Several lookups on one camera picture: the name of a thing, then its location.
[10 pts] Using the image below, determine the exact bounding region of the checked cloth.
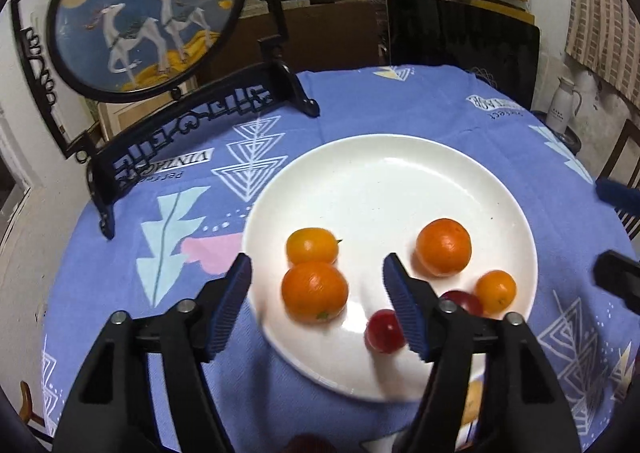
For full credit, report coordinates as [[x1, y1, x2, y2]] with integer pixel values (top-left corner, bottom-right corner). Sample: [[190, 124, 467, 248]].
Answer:
[[565, 0, 640, 99]]

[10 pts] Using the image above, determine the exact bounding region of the brown cardboard box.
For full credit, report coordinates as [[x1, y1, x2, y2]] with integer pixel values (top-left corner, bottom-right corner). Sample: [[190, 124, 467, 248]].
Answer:
[[200, 0, 388, 84]]

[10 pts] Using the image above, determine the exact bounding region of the small round black stand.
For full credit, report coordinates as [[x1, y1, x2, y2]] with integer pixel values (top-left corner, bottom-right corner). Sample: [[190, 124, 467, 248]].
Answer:
[[530, 110, 583, 154]]

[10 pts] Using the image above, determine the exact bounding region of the round deer embroidery panel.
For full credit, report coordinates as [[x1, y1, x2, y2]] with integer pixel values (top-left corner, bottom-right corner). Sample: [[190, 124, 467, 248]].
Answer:
[[46, 0, 249, 103]]

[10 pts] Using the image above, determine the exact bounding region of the yellow orange kumquat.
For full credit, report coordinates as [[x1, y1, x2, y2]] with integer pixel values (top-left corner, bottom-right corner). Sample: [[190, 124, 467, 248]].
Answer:
[[286, 227, 343, 265]]

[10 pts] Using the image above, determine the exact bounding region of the beige framed board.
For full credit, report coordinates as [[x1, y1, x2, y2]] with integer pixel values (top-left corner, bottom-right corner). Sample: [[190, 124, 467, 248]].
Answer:
[[95, 78, 198, 144]]

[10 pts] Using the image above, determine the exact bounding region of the blue printed tablecloth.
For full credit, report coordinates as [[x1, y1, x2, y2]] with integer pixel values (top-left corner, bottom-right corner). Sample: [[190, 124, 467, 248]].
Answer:
[[40, 64, 640, 453]]

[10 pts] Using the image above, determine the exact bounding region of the wooden chair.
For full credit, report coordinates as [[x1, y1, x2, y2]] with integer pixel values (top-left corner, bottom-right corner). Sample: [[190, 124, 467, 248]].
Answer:
[[595, 118, 640, 239]]

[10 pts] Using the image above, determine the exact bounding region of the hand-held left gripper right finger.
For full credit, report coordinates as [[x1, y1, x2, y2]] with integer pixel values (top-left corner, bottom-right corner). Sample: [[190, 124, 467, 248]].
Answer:
[[382, 253, 583, 453]]

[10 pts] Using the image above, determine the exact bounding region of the dark red tomato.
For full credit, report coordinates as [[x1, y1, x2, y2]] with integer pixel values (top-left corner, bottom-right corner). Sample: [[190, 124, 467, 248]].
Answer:
[[440, 289, 485, 318]]

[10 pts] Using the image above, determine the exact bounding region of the white round plate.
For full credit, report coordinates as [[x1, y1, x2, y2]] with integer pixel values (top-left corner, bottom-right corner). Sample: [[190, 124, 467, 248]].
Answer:
[[242, 134, 539, 403]]

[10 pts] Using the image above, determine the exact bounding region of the bright red cherry tomato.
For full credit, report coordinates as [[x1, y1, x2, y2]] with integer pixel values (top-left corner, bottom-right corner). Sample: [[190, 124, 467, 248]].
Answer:
[[364, 309, 407, 354]]

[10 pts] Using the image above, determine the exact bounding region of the white thermos jug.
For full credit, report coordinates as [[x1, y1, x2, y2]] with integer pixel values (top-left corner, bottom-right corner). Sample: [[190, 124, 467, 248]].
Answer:
[[545, 76, 585, 134]]

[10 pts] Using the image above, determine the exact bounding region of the small orange kumquat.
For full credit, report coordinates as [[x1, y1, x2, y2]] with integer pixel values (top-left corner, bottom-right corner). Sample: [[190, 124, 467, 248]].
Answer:
[[475, 270, 517, 312]]

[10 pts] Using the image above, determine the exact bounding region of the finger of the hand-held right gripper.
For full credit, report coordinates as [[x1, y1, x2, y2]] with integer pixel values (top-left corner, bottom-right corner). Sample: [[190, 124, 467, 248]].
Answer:
[[594, 176, 640, 214], [592, 250, 640, 319]]

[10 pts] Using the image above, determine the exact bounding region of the medium orange mandarin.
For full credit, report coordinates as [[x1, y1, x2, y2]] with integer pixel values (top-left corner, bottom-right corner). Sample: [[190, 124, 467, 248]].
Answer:
[[416, 218, 472, 277]]

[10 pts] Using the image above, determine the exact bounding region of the pale yellow mandarin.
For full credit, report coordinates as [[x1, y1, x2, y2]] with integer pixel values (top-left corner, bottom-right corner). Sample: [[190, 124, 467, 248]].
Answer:
[[457, 379, 485, 426]]

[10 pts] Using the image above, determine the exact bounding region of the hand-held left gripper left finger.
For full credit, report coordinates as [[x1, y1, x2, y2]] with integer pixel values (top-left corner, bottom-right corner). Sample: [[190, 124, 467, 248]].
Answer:
[[52, 253, 253, 453]]

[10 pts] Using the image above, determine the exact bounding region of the black flat panel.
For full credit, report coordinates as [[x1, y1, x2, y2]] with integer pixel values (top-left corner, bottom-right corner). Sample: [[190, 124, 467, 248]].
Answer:
[[385, 0, 542, 111]]

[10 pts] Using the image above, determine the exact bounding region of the decorative round deer screen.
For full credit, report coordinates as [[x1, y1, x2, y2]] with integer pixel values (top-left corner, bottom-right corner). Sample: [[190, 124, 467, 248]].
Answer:
[[10, 0, 321, 240]]

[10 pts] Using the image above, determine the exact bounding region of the large orange mandarin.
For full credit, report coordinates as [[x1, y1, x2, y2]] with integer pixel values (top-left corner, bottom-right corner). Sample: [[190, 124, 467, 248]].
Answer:
[[281, 261, 349, 325]]

